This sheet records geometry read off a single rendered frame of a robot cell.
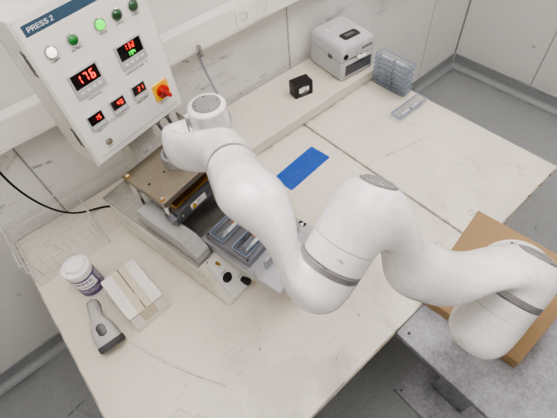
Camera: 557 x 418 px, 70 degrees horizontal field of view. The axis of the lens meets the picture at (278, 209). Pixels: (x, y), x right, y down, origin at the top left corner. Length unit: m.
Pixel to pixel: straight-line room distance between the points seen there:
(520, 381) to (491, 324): 0.51
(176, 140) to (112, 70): 0.39
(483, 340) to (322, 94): 1.32
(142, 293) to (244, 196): 0.82
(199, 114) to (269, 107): 0.99
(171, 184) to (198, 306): 0.42
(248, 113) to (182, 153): 1.03
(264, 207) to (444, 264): 0.31
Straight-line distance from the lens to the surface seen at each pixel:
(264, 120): 1.76
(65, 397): 2.29
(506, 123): 3.16
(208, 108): 0.87
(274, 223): 0.54
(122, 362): 1.35
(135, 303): 1.31
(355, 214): 0.54
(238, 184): 0.55
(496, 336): 0.85
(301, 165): 1.61
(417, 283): 0.65
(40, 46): 1.05
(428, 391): 2.02
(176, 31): 1.59
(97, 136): 1.18
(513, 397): 1.31
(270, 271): 1.09
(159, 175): 1.19
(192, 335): 1.30
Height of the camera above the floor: 1.93
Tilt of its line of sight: 53 degrees down
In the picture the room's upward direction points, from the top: 8 degrees counter-clockwise
